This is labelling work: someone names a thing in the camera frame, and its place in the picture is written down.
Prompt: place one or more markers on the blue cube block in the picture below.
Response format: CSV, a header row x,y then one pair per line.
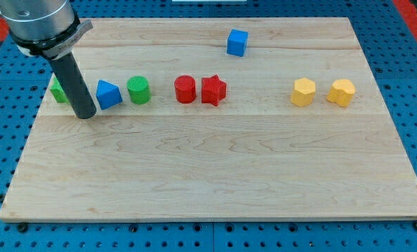
x,y
237,42

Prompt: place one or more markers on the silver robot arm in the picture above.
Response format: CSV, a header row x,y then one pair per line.
x,y
50,29

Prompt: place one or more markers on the blue triangle block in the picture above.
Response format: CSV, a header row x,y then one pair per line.
x,y
108,94

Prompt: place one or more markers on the light wooden board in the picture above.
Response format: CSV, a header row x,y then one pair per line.
x,y
256,157

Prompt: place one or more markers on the red cylinder block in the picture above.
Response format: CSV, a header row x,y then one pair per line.
x,y
185,89

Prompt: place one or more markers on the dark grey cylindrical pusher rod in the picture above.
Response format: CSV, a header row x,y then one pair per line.
x,y
71,80

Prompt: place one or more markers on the red star block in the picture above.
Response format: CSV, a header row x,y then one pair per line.
x,y
213,90

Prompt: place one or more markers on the yellow hexagon block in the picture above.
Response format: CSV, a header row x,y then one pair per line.
x,y
303,92

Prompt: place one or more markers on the green block behind rod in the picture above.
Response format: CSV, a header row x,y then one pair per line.
x,y
57,92

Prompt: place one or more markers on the yellow heart block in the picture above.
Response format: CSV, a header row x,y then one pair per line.
x,y
341,92

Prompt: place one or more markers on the green cylinder block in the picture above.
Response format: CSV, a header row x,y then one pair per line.
x,y
138,89

